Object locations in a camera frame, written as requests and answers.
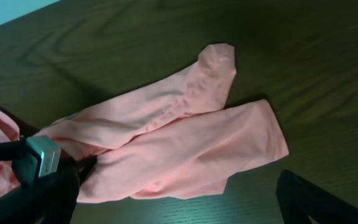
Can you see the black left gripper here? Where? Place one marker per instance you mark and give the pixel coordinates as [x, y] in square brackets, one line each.
[51, 199]

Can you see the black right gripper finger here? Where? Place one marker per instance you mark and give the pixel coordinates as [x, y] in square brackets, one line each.
[301, 201]

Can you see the pink t-shirt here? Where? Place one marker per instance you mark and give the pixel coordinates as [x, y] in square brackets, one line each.
[172, 138]

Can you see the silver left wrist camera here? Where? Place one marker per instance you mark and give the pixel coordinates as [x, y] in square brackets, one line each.
[38, 156]

